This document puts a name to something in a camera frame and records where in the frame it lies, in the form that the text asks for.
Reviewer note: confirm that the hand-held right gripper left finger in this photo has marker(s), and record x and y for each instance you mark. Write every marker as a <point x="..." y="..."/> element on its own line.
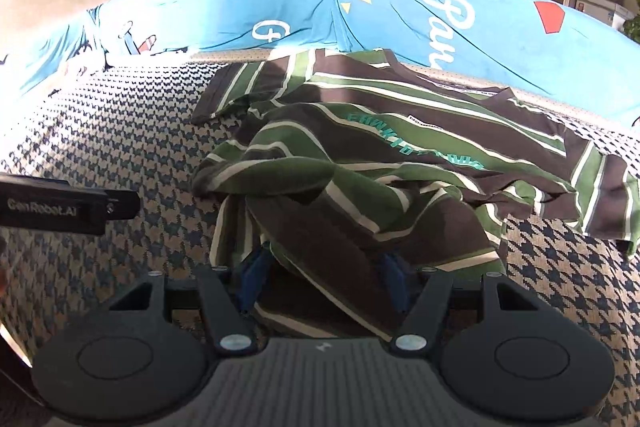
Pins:
<point x="252" y="279"/>

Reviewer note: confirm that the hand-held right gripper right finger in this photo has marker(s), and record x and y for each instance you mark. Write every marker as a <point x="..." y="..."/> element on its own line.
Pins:
<point x="396" y="284"/>

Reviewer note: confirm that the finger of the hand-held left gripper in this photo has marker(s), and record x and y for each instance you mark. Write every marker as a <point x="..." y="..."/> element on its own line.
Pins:
<point x="122" y="204"/>

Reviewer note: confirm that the green brown striped t-shirt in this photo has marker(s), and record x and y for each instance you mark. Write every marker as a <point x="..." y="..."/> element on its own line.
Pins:
<point x="350" y="147"/>

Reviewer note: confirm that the houndstooth sofa mat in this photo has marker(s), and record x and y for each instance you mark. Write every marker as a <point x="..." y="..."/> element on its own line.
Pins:
<point x="125" y="132"/>

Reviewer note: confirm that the blue printed sofa cover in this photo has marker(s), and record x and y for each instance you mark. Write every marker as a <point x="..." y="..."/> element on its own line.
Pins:
<point x="300" y="7"/>

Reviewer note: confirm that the white chest freezer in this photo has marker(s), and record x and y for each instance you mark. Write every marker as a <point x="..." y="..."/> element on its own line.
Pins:
<point x="602" y="9"/>

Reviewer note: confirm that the potted pothos plant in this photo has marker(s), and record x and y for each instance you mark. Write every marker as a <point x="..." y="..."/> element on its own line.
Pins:
<point x="632" y="27"/>

